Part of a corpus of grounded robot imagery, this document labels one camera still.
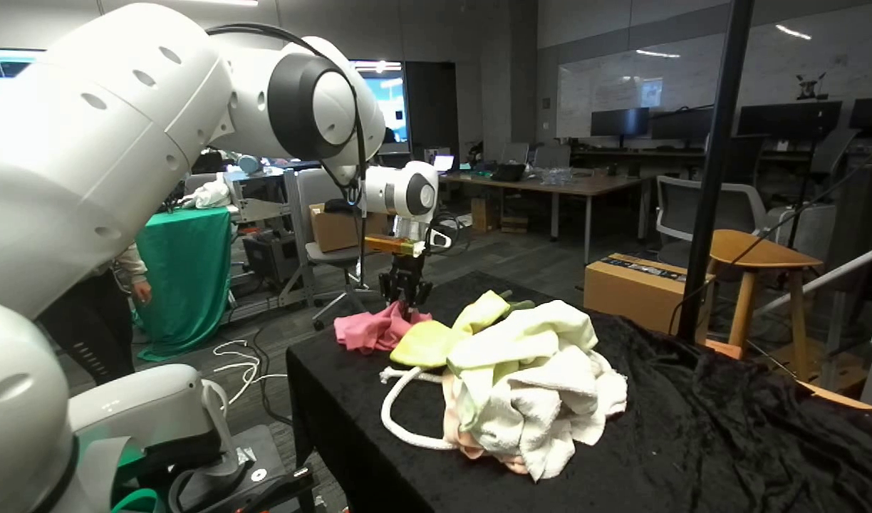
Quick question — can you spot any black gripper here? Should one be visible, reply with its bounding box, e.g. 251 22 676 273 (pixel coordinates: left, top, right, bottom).
379 256 431 304

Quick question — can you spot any pink cloth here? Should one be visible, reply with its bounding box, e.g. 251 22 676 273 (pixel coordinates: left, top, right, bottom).
334 301 426 353

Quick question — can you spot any large pale green towel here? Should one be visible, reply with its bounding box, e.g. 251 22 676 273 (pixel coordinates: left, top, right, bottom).
446 299 610 445

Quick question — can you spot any white terry towel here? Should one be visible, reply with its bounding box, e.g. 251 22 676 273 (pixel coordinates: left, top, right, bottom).
442 344 627 482

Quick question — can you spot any small yellow-green cloth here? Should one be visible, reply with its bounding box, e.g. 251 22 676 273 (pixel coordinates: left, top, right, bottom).
391 290 509 367

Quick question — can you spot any peach printed t-shirt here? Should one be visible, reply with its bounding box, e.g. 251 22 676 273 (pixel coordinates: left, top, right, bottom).
442 378 527 475

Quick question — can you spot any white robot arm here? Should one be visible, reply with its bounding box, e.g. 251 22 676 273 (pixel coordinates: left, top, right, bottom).
0 2 439 513

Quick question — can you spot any green covered table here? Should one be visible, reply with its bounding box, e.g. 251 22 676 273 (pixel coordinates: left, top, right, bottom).
136 207 231 361

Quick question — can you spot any cardboard box on floor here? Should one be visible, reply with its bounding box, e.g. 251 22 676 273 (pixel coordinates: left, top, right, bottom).
584 254 687 336

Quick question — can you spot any person in beige sweater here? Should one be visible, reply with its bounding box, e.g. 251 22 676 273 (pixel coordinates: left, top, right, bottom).
111 244 154 304

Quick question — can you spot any black table cloth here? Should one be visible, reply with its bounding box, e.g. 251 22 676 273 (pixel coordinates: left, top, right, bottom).
288 314 872 513

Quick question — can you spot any wooden stool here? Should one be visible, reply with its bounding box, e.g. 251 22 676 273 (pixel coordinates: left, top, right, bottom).
698 229 817 371

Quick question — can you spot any white rope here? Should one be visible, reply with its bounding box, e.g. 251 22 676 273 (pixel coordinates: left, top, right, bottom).
375 361 458 452

